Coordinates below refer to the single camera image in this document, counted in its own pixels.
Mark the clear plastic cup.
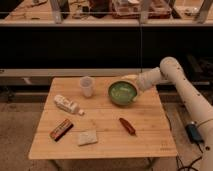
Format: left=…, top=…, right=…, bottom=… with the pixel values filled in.
left=79, top=76, right=94, bottom=98

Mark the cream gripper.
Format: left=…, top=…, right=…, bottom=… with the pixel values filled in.
left=121, top=74, right=142, bottom=102

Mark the brown chocolate bar box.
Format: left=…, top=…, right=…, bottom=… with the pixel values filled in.
left=50, top=119, right=74, bottom=141

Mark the green ceramic bowl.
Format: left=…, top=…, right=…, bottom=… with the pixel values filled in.
left=108, top=81, right=138, bottom=106

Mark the wooden table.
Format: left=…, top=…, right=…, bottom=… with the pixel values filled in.
left=29, top=77, right=177, bottom=159

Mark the long workbench shelf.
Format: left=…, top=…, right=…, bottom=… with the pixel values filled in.
left=0, top=0, right=213, bottom=27

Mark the white plastic bottle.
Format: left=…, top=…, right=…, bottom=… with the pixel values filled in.
left=54, top=94, right=85, bottom=116

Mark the blue black cable plug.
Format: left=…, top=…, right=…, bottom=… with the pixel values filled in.
left=185, top=122, right=203, bottom=143

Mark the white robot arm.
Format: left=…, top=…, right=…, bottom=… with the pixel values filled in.
left=122, top=57, right=213, bottom=171

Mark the white sponge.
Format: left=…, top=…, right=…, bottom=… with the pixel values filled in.
left=78, top=130, right=98, bottom=146

